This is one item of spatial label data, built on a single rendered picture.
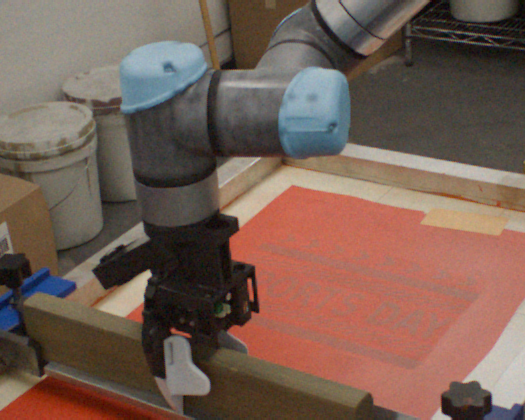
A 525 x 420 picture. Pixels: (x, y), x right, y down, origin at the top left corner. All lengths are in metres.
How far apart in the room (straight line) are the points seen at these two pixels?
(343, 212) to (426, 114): 2.72
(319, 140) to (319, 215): 0.62
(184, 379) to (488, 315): 0.39
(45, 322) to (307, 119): 0.43
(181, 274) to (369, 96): 3.42
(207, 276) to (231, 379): 0.11
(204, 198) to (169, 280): 0.10
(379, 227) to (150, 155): 0.59
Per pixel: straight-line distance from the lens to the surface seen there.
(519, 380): 1.22
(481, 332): 1.35
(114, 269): 1.15
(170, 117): 1.01
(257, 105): 0.99
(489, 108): 4.34
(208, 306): 1.07
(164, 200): 1.04
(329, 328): 1.36
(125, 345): 1.21
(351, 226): 1.57
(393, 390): 1.26
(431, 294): 1.41
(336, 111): 0.98
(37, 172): 3.52
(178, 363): 1.14
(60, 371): 1.28
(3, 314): 1.39
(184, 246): 1.09
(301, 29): 1.10
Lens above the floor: 1.70
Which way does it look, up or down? 27 degrees down
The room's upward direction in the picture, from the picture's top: 6 degrees counter-clockwise
